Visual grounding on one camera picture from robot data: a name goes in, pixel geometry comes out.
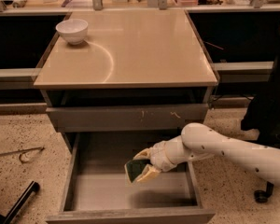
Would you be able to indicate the black office chair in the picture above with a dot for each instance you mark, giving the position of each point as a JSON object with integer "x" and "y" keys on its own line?
{"x": 263, "y": 113}

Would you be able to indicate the white ceramic bowl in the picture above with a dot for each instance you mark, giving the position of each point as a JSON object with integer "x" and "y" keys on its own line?
{"x": 73, "y": 31}

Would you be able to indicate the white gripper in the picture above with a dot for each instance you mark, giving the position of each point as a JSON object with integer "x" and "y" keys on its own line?
{"x": 159, "y": 157}

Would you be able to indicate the open middle drawer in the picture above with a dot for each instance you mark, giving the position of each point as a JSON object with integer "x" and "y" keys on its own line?
{"x": 97, "y": 190}

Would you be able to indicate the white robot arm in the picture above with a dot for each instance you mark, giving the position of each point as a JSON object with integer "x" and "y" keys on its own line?
{"x": 197, "y": 141}

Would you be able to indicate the grey drawer cabinet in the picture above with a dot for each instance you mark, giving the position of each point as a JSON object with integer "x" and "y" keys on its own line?
{"x": 141, "y": 57}

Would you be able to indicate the grey top drawer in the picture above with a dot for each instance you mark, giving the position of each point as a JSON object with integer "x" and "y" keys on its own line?
{"x": 125, "y": 118}

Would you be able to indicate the green yellow sponge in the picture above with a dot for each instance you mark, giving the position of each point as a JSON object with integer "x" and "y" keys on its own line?
{"x": 136, "y": 170}

